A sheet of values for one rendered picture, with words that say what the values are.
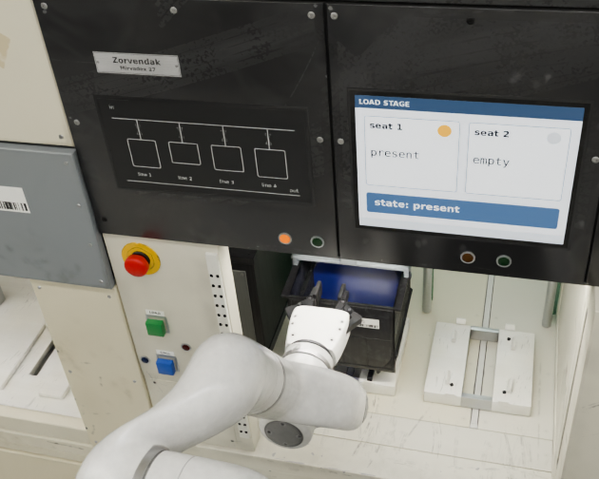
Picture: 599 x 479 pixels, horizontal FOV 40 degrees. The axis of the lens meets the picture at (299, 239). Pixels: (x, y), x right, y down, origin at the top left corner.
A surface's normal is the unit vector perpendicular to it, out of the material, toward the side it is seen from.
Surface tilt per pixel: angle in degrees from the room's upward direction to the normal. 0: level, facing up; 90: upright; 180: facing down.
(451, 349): 0
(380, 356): 90
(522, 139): 90
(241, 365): 47
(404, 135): 90
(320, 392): 52
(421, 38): 90
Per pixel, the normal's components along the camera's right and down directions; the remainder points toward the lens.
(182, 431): 0.29, 0.66
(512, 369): -0.07, -0.78
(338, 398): 0.57, -0.12
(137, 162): -0.26, 0.62
